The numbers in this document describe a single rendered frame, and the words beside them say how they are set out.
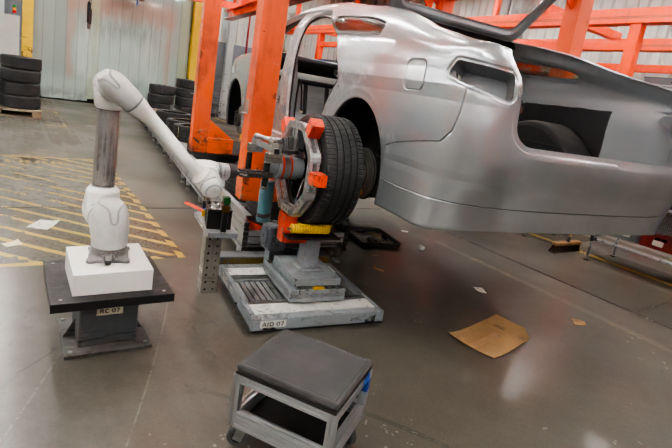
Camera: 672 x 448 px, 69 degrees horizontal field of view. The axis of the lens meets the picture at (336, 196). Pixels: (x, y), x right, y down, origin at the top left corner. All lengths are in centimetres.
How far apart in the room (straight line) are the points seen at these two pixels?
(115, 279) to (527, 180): 191
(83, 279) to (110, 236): 22
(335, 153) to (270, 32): 100
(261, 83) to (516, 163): 169
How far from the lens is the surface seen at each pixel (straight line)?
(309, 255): 303
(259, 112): 324
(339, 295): 303
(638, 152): 373
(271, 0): 327
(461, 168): 227
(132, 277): 239
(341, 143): 269
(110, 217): 239
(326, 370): 185
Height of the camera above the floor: 130
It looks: 12 degrees down
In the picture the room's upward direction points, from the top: 9 degrees clockwise
